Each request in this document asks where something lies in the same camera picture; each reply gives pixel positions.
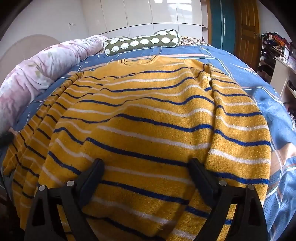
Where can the green bolster pillow white print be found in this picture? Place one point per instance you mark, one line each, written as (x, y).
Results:
(141, 42)

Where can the white shelf with clutter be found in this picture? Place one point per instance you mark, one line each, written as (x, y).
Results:
(277, 60)

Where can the blue plaid bed sheet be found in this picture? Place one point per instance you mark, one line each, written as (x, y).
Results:
(266, 115)

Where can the white glossy wardrobe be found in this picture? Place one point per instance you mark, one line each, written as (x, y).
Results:
(148, 16)

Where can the brown wooden door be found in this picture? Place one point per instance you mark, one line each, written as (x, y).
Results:
(246, 30)

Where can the teal door frame panel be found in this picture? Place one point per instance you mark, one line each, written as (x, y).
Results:
(218, 23)

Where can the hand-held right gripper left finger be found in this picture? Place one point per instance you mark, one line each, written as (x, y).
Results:
(92, 176)

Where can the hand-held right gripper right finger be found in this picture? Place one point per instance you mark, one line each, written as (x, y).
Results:
(203, 176)

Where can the yellow striped knit sweater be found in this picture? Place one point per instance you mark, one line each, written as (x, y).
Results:
(148, 139)

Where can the pink floral quilt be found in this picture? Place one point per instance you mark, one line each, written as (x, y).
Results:
(41, 69)

